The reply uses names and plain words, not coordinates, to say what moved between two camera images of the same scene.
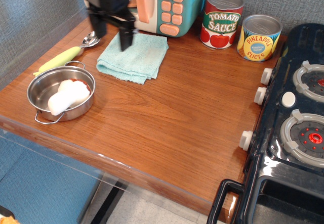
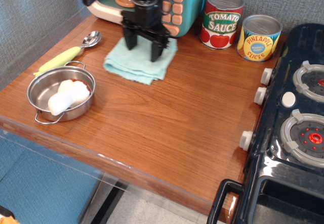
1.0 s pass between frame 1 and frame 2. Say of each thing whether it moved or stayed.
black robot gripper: moved
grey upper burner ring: stayed
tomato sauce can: stayed
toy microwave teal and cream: stayed
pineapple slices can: stayed
